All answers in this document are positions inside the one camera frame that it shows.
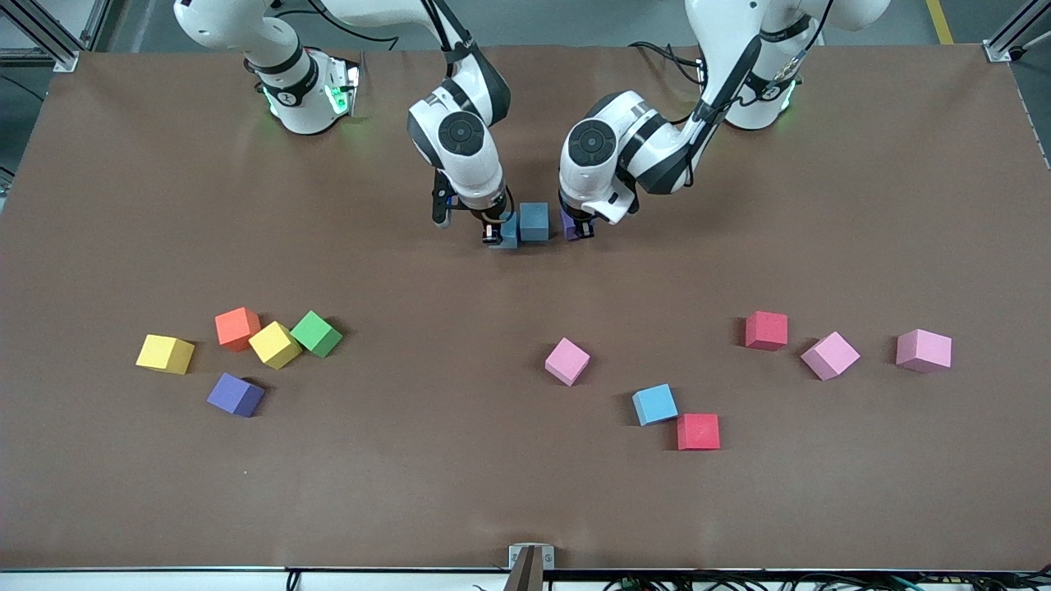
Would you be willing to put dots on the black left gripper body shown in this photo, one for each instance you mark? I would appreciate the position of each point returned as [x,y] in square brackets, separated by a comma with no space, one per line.
[580,222]

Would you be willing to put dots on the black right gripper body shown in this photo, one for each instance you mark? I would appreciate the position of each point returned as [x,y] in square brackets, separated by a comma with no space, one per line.
[490,219]

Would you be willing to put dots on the purple foam block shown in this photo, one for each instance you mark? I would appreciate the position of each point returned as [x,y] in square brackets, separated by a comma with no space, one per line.
[567,226]
[236,395]

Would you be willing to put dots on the blue foam block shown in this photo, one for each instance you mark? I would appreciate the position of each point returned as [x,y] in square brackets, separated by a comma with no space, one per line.
[534,222]
[510,238]
[654,404]

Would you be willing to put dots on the pink foam block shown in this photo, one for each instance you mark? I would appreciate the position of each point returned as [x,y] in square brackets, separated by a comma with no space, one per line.
[830,355]
[924,350]
[567,361]

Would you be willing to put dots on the green foam block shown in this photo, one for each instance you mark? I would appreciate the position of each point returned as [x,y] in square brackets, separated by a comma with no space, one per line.
[316,334]

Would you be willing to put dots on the yellow foam block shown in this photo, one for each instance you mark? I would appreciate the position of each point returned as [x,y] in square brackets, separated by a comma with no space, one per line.
[275,345]
[164,354]

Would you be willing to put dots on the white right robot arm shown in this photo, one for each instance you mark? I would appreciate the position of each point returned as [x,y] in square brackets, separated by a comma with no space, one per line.
[464,139]

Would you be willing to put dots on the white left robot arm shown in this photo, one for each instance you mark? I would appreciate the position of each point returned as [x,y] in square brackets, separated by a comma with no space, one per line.
[649,148]

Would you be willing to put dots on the red foam block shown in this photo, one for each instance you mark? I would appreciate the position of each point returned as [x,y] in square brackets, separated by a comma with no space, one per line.
[698,431]
[766,330]

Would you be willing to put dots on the orange foam block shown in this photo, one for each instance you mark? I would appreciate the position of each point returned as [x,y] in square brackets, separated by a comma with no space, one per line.
[238,327]

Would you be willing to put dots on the metal table edge bracket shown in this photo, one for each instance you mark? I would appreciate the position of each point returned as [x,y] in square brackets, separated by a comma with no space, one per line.
[531,562]

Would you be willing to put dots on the aluminium frame post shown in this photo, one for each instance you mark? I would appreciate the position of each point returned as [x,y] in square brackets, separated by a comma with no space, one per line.
[33,57]
[1006,49]

